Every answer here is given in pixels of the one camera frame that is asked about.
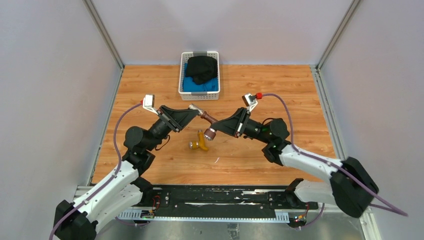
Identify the brown faucet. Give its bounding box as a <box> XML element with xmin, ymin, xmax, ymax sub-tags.
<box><xmin>200</xmin><ymin>111</ymin><xmax>220</xmax><ymax>142</ymax></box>

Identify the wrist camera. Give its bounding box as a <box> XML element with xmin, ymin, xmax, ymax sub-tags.
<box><xmin>241</xmin><ymin>93</ymin><xmax>258</xmax><ymax>113</ymax></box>
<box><xmin>142</xmin><ymin>94</ymin><xmax>159</xmax><ymax>115</ymax></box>

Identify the yellow brass faucet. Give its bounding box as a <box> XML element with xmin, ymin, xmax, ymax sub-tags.
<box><xmin>188</xmin><ymin>130</ymin><xmax>209</xmax><ymax>151</ymax></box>

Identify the purple cable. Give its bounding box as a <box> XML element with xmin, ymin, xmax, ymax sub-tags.
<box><xmin>255</xmin><ymin>92</ymin><xmax>409</xmax><ymax>229</ymax></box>
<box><xmin>48</xmin><ymin>99</ymin><xmax>147</xmax><ymax>240</ymax></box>

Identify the white plastic basket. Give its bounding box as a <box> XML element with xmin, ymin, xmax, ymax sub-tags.
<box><xmin>178</xmin><ymin>51</ymin><xmax>221</xmax><ymax>101</ymax></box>

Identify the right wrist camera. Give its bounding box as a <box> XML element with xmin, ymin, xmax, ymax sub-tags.
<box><xmin>241</xmin><ymin>93</ymin><xmax>258</xmax><ymax>113</ymax></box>

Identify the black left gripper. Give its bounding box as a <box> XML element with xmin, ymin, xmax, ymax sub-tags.
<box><xmin>146</xmin><ymin>106</ymin><xmax>200</xmax><ymax>152</ymax></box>

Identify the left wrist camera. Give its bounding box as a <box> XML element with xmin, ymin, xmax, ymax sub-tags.
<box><xmin>142</xmin><ymin>94</ymin><xmax>159</xmax><ymax>115</ymax></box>

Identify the black cloth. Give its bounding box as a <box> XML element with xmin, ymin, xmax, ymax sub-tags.
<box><xmin>185</xmin><ymin>55</ymin><xmax>218</xmax><ymax>85</ymax></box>

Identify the aluminium frame rail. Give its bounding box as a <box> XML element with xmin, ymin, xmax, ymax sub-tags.
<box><xmin>71</xmin><ymin>185</ymin><xmax>374</xmax><ymax>223</ymax></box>

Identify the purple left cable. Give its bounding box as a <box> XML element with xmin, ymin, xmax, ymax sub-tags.
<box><xmin>48</xmin><ymin>99</ymin><xmax>147</xmax><ymax>240</ymax></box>

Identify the silver pipe fitting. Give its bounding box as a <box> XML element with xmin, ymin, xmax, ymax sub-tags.
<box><xmin>188</xmin><ymin>104</ymin><xmax>204</xmax><ymax>116</ymax></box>

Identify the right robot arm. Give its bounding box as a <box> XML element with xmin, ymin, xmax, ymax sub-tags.
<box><xmin>210</xmin><ymin>107</ymin><xmax>379</xmax><ymax>218</ymax></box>

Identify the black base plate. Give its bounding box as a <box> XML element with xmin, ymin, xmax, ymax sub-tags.
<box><xmin>120</xmin><ymin>185</ymin><xmax>319</xmax><ymax>223</ymax></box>

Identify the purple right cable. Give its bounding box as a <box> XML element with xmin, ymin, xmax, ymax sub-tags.
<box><xmin>255</xmin><ymin>92</ymin><xmax>409</xmax><ymax>229</ymax></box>

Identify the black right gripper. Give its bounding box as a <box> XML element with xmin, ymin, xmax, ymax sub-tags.
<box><xmin>210</xmin><ymin>107</ymin><xmax>271</xmax><ymax>144</ymax></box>

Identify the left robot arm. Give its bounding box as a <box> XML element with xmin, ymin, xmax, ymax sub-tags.
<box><xmin>48</xmin><ymin>105</ymin><xmax>200</xmax><ymax>240</ymax></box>

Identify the blue cloth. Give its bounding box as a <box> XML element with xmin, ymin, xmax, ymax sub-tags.
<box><xmin>182</xmin><ymin>63</ymin><xmax>219</xmax><ymax>92</ymax></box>

